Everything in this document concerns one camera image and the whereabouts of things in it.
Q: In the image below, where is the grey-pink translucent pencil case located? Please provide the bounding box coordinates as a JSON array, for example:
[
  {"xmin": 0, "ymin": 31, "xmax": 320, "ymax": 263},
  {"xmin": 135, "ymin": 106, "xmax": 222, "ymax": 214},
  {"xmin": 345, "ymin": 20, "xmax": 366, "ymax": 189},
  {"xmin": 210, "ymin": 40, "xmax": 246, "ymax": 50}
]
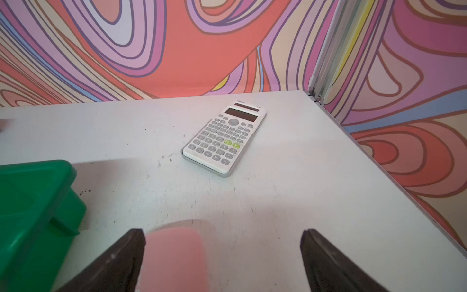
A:
[{"xmin": 135, "ymin": 228, "xmax": 209, "ymax": 292}]

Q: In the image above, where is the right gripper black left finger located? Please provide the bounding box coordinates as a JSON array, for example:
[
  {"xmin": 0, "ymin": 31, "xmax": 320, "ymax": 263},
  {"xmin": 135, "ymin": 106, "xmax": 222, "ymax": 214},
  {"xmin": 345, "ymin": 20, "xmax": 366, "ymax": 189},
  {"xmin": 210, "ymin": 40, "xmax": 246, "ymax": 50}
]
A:
[{"xmin": 58, "ymin": 229, "xmax": 146, "ymax": 292}]

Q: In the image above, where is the aluminium frame post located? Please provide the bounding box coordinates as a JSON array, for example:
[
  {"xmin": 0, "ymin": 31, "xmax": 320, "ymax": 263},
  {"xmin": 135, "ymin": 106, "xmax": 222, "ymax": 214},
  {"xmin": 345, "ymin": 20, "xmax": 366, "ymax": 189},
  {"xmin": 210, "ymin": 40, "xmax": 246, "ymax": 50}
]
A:
[{"xmin": 308, "ymin": 1, "xmax": 368, "ymax": 106}]

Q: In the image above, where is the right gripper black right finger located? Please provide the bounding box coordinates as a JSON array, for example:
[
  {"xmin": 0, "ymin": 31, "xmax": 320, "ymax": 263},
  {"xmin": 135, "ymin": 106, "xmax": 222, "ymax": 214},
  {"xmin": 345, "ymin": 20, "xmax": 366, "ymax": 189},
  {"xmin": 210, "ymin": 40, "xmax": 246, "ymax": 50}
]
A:
[{"xmin": 300, "ymin": 229, "xmax": 387, "ymax": 292}]

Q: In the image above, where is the white scientific calculator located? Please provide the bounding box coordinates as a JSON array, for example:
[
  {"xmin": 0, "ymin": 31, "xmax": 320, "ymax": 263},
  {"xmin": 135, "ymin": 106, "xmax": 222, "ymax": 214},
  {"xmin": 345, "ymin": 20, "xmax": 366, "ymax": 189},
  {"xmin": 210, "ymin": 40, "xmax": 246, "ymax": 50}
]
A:
[{"xmin": 181, "ymin": 101, "xmax": 267, "ymax": 176}]

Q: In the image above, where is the green plastic storage tray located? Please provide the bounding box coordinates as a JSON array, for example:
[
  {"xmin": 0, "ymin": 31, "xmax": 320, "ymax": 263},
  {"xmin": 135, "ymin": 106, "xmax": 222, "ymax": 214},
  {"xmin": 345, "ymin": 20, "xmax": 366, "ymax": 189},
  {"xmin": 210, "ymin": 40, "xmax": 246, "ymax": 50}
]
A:
[{"xmin": 1, "ymin": 160, "xmax": 86, "ymax": 292}]

